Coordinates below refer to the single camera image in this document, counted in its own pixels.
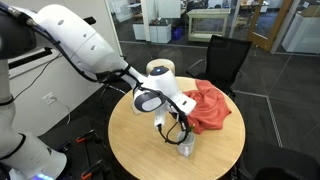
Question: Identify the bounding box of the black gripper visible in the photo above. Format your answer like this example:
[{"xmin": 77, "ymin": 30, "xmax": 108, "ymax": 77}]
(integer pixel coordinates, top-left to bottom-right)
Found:
[{"xmin": 172, "ymin": 112, "xmax": 192, "ymax": 136}]

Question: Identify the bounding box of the white ceramic mug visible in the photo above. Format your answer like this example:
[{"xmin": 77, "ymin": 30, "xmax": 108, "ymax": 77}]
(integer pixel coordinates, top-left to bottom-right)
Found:
[{"xmin": 176, "ymin": 130, "xmax": 196, "ymax": 158}]

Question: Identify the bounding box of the orange cloth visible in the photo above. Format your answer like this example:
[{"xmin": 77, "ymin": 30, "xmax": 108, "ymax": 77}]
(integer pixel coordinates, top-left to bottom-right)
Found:
[{"xmin": 183, "ymin": 79, "xmax": 232, "ymax": 135}]

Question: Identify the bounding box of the beige round stool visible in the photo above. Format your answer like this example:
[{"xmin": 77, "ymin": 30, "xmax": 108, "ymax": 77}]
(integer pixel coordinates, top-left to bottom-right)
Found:
[{"xmin": 145, "ymin": 58, "xmax": 176, "ymax": 76}]

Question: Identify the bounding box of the black mesh office chair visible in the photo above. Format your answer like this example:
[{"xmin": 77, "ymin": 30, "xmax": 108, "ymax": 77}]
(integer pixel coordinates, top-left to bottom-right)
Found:
[{"xmin": 185, "ymin": 34, "xmax": 253, "ymax": 99}]

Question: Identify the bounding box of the black swivel chair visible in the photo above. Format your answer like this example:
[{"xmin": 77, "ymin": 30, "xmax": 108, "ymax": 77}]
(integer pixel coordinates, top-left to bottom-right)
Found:
[{"xmin": 98, "ymin": 81, "xmax": 127, "ymax": 109}]

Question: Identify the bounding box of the blue bin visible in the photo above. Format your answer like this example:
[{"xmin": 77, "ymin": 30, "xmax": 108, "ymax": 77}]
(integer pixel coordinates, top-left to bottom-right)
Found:
[{"xmin": 171, "ymin": 27, "xmax": 185, "ymax": 41}]

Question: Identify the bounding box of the white low cabinet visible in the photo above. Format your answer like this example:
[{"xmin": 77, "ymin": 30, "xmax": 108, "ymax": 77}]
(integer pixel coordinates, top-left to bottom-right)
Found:
[{"xmin": 132, "ymin": 19, "xmax": 173, "ymax": 45}]

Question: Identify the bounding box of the dark padded chair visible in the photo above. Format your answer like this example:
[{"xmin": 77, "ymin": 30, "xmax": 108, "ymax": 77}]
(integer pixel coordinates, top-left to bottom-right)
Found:
[{"xmin": 238, "ymin": 139, "xmax": 320, "ymax": 180}]

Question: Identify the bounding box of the cream metal cart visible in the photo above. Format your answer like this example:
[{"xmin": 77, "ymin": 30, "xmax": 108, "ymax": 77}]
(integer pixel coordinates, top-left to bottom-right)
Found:
[{"xmin": 186, "ymin": 8, "xmax": 232, "ymax": 43}]

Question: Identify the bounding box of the large white cabinet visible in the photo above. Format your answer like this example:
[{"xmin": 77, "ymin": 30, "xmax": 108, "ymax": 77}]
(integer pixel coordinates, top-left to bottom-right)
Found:
[{"xmin": 281, "ymin": 4, "xmax": 320, "ymax": 55}]

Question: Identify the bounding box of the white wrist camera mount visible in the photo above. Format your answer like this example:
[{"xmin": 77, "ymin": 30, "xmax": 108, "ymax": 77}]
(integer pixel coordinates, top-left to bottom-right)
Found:
[{"xmin": 153, "ymin": 105, "xmax": 168, "ymax": 130}]

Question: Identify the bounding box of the orange handled clamp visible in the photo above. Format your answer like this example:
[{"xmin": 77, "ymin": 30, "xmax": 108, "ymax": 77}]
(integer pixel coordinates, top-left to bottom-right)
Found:
[
  {"xmin": 80, "ymin": 159, "xmax": 113, "ymax": 180},
  {"xmin": 75, "ymin": 129, "xmax": 104, "ymax": 145}
]

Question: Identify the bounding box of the white outlet cable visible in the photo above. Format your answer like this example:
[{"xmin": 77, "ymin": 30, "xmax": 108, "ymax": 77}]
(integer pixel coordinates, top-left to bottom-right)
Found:
[{"xmin": 54, "ymin": 98, "xmax": 73, "ymax": 125}]

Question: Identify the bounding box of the wooden door frame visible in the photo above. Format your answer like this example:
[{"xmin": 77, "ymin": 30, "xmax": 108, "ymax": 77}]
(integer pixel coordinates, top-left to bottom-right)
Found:
[{"xmin": 247, "ymin": 0, "xmax": 294, "ymax": 52}]

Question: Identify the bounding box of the white wall outlet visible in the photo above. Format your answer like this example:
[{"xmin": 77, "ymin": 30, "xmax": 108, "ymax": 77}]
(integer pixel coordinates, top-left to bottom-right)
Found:
[{"xmin": 41, "ymin": 92, "xmax": 58, "ymax": 107}]

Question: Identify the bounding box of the black wall bracket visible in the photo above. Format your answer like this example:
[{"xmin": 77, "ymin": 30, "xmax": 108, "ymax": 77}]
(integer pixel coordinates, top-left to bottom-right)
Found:
[{"xmin": 83, "ymin": 16, "xmax": 98, "ymax": 26}]

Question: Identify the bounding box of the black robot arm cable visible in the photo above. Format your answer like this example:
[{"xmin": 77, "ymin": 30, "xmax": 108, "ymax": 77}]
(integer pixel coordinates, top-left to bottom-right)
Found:
[{"xmin": 0, "ymin": 1, "xmax": 192, "ymax": 146}]

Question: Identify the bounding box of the thin black wall cable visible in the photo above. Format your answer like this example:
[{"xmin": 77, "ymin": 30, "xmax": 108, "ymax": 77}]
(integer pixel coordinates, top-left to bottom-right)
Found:
[{"xmin": 9, "ymin": 53, "xmax": 64, "ymax": 101}]

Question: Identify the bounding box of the black wall rail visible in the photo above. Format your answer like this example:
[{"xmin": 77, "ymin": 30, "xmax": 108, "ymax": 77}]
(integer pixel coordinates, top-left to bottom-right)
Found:
[{"xmin": 8, "ymin": 46, "xmax": 54, "ymax": 70}]

